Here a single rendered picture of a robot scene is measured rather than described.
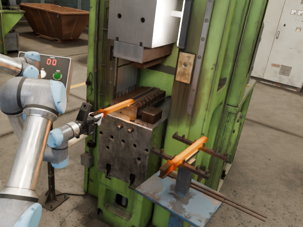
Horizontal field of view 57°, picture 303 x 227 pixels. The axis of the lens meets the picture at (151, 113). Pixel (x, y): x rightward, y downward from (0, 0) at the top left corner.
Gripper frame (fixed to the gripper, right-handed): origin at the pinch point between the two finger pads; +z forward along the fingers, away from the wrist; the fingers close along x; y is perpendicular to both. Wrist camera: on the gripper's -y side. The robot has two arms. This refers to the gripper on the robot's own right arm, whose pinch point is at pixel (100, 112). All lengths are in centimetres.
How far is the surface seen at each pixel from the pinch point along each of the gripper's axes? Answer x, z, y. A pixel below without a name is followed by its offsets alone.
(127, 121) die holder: 4.6, 21.9, 10.9
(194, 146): 51, 10, 6
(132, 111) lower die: 4.2, 27.5, 6.1
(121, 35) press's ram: -6.7, 26.1, -38.2
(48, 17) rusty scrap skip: -507, 455, 16
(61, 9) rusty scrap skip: -571, 566, 1
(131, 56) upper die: 0.9, 26.4, -27.7
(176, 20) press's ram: 13, 57, -49
